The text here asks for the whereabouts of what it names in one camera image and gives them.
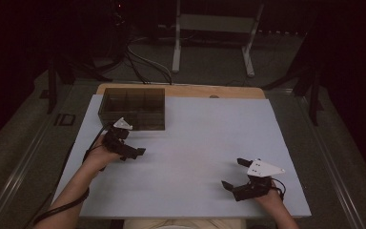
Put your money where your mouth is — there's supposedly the smoky transparent drawer box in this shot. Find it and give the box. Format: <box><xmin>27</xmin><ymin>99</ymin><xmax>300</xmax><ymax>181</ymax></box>
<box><xmin>97</xmin><ymin>87</ymin><xmax>167</xmax><ymax>132</ymax></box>

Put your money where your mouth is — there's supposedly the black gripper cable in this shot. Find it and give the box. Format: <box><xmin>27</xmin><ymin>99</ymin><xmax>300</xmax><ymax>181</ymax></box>
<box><xmin>269</xmin><ymin>177</ymin><xmax>288</xmax><ymax>202</ymax></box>
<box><xmin>31</xmin><ymin>122</ymin><xmax>113</xmax><ymax>225</ymax></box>

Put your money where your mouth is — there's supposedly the black floor cable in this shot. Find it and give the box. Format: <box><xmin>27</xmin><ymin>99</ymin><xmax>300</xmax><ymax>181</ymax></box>
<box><xmin>123</xmin><ymin>44</ymin><xmax>160</xmax><ymax>86</ymax></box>

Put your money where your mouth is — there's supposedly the person's left hand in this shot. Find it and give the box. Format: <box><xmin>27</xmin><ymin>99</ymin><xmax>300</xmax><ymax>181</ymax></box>
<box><xmin>82</xmin><ymin>144</ymin><xmax>123</xmax><ymax>173</ymax></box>

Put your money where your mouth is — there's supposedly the black rectangular floor frame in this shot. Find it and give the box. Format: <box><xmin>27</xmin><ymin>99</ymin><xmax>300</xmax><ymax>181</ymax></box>
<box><xmin>53</xmin><ymin>113</ymin><xmax>76</xmax><ymax>127</ymax></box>

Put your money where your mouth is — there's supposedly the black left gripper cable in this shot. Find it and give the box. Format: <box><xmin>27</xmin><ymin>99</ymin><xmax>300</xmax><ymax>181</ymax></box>
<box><xmin>31</xmin><ymin>122</ymin><xmax>113</xmax><ymax>225</ymax></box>

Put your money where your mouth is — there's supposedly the white metal stand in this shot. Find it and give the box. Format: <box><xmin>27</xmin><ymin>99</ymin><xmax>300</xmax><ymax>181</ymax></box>
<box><xmin>171</xmin><ymin>0</ymin><xmax>265</xmax><ymax>78</ymax></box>

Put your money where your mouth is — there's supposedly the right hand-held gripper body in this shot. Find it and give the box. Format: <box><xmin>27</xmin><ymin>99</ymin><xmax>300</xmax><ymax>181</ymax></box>
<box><xmin>233</xmin><ymin>157</ymin><xmax>286</xmax><ymax>202</ymax></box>

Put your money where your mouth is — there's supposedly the dark equipment stand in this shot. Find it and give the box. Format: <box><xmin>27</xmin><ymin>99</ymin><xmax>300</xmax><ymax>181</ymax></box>
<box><xmin>87</xmin><ymin>0</ymin><xmax>132</xmax><ymax>74</ymax></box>

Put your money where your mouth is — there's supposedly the person's right hand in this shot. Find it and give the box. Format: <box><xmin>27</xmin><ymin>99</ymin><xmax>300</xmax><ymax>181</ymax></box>
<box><xmin>256</xmin><ymin>185</ymin><xmax>285</xmax><ymax>208</ymax></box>

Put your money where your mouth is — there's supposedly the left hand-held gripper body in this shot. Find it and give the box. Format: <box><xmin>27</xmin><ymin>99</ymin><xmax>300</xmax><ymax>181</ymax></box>
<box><xmin>102</xmin><ymin>116</ymin><xmax>134</xmax><ymax>160</ymax></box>

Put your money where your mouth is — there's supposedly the grey metal floor rail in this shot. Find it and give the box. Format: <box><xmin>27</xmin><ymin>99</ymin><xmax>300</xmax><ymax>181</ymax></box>
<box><xmin>0</xmin><ymin>85</ymin><xmax>74</xmax><ymax>229</ymax></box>
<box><xmin>294</xmin><ymin>94</ymin><xmax>366</xmax><ymax>229</ymax></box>

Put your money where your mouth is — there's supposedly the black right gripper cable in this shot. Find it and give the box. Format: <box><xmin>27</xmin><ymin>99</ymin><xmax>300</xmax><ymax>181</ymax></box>
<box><xmin>269</xmin><ymin>177</ymin><xmax>288</xmax><ymax>202</ymax></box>

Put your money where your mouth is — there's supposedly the black tripod stand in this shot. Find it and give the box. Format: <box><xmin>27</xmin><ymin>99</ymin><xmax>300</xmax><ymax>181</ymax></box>
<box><xmin>260</xmin><ymin>56</ymin><xmax>326</xmax><ymax>127</ymax></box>

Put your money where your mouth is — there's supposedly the white floor cable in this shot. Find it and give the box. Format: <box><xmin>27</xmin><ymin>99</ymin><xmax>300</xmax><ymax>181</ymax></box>
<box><xmin>127</xmin><ymin>46</ymin><xmax>173</xmax><ymax>84</ymax></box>

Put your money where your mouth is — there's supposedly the person's beige clothing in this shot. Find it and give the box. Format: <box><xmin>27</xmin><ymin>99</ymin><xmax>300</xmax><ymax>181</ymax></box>
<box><xmin>123</xmin><ymin>219</ymin><xmax>248</xmax><ymax>229</ymax></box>

